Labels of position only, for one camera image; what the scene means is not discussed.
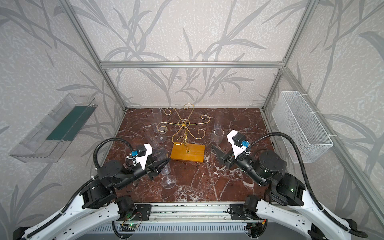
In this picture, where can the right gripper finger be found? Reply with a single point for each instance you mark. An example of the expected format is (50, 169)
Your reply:
(222, 158)
(217, 151)

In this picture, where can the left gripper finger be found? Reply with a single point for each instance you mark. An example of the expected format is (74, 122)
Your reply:
(166, 170)
(156, 164)

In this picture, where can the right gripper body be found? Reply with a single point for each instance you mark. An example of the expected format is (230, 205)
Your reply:
(228, 159)

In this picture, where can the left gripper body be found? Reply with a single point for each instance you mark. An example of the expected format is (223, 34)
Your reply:
(151, 167)

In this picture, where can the wine glass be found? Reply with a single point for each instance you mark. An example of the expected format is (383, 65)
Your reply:
(217, 136)
(162, 130)
(152, 140)
(219, 119)
(157, 118)
(168, 180)

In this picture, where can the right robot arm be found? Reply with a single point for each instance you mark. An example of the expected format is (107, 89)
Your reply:
(290, 202)

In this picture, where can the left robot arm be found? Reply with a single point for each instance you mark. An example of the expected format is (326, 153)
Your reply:
(94, 204)

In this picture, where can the yellow wooden rack base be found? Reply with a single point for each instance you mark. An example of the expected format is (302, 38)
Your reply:
(188, 153)

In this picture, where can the green circuit board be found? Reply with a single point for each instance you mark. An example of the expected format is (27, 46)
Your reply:
(130, 227)

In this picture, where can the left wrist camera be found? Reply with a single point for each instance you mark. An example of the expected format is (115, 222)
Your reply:
(140, 155)

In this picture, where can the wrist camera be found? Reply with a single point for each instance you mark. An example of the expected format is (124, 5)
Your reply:
(140, 155)
(239, 143)

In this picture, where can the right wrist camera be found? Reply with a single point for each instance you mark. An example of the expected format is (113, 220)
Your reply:
(239, 143)

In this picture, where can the gold wire glass rack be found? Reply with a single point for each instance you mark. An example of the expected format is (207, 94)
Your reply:
(185, 123)

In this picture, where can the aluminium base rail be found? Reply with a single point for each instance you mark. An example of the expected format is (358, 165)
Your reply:
(218, 212)

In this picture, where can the white wire mesh basket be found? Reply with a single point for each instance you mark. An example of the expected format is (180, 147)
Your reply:
(294, 117)

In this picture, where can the clear plastic wall shelf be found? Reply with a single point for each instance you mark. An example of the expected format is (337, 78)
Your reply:
(48, 141)

